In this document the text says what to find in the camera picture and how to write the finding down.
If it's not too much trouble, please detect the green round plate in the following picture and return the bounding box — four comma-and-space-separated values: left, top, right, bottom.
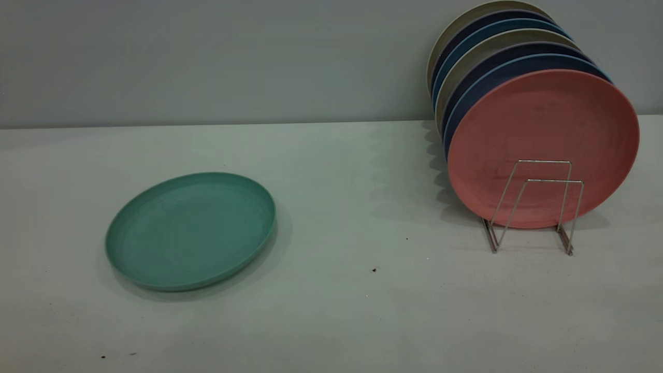
105, 172, 277, 292

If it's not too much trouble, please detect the dark purple round plate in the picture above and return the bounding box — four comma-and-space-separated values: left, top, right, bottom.
429, 9, 557, 94
440, 41, 596, 138

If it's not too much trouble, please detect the beige round plate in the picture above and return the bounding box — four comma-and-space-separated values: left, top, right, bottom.
435, 28, 581, 130
426, 0, 555, 96

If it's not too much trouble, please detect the teal blue round plate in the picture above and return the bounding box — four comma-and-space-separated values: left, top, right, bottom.
431, 18, 573, 112

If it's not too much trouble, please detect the pink round plate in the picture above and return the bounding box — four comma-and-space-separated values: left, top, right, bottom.
447, 69, 640, 229

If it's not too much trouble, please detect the metal wire plate rack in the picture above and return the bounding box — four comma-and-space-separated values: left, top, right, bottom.
482, 159, 585, 256

